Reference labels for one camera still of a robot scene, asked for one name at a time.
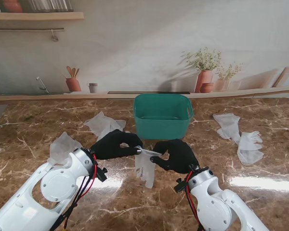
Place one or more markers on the metal faucet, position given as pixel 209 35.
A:
pixel 41 84

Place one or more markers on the terracotta pot on shelf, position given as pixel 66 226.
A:
pixel 13 6

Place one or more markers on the terracotta utensil pot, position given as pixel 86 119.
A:
pixel 73 85

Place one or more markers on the glass vase with flowers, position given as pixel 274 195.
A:
pixel 221 84

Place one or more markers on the small round terracotta pot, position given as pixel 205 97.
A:
pixel 206 88

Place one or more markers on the metal rail hook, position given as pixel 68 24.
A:
pixel 52 33

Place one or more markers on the wooden wall shelf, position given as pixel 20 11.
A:
pixel 38 16

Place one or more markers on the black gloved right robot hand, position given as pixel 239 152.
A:
pixel 180 156

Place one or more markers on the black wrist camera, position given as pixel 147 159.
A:
pixel 180 185
pixel 102 174

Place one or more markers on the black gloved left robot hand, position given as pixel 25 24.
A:
pixel 110 146

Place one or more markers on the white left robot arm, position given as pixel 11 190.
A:
pixel 26 204

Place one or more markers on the row of glass jars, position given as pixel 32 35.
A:
pixel 50 6

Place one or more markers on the long wooden ledge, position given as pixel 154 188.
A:
pixel 62 96

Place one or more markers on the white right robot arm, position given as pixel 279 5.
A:
pixel 214 207

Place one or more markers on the teal plastic basket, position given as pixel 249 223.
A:
pixel 161 130

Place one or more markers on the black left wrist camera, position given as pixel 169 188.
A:
pixel 102 174

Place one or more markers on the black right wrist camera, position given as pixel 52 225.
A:
pixel 180 185

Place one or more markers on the tall terracotta vase with plant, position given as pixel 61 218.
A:
pixel 204 80

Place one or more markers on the metal wall rail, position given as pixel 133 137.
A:
pixel 26 29

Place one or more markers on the grey mug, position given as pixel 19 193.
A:
pixel 93 88

